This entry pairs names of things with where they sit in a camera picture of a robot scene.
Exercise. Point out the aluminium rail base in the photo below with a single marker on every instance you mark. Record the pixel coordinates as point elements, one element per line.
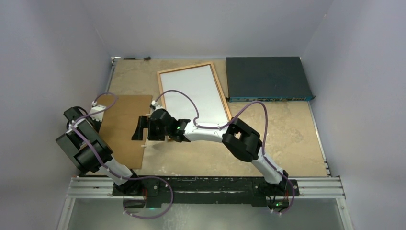
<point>305,187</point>

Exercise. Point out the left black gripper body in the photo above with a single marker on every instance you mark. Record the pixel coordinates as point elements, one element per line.
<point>97,124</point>

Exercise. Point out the black mounting plate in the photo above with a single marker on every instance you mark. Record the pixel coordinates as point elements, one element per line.
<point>273,197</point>

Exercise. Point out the dark blue network switch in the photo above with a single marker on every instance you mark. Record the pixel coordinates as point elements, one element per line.
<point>267,79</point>

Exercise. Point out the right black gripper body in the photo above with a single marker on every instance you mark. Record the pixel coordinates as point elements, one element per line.
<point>155,133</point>

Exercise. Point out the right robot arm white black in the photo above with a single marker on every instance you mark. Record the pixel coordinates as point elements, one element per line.
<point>238,137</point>

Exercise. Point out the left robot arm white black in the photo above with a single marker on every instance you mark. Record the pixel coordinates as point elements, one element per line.
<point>90,153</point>

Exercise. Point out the brown cardboard backing board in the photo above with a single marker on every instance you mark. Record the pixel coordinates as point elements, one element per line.
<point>118,126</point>

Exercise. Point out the plant photo print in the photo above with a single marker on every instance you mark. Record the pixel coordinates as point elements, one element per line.
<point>193,92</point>

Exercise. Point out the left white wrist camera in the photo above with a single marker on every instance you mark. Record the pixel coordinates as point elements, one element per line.
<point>96,113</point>

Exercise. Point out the wooden picture frame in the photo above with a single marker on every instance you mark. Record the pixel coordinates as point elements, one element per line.
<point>193,92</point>

